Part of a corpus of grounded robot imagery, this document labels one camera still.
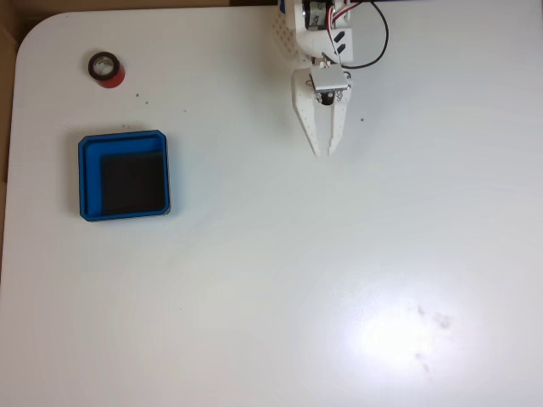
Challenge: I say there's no red tape roll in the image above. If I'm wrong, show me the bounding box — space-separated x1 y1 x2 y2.
87 51 126 90

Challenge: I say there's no blue square box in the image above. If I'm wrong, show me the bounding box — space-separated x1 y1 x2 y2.
77 129 173 223

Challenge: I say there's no red and white servo wire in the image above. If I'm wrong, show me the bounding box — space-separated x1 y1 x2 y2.
327 0 354 34

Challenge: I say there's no silver square camera box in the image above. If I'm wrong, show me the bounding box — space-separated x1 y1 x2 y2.
311 63 352 95

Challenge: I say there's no white perforated base plate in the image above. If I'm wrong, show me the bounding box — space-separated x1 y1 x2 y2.
272 8 299 57

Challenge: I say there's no black cable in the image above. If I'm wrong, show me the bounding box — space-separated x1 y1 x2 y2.
321 0 389 71

